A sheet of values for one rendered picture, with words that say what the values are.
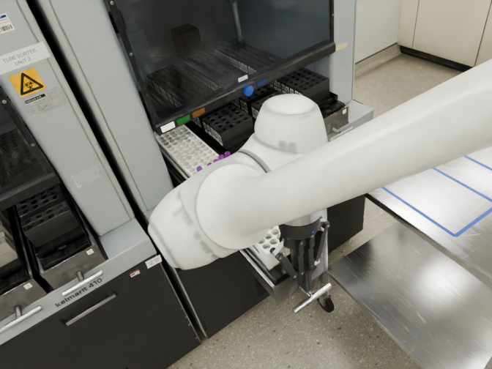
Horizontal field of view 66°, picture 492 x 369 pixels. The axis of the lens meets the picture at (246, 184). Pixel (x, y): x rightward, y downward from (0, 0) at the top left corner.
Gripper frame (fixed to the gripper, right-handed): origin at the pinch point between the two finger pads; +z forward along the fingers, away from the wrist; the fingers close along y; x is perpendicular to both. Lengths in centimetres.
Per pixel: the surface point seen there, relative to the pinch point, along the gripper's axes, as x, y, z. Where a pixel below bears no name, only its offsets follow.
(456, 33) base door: -112, -229, 52
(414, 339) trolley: 10, -32, 52
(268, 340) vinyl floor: -30, -1, 80
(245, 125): -47, -18, -7
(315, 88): -47, -45, -7
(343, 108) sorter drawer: -40, -50, -1
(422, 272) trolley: -3, -53, 52
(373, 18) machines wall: -160, -199, 41
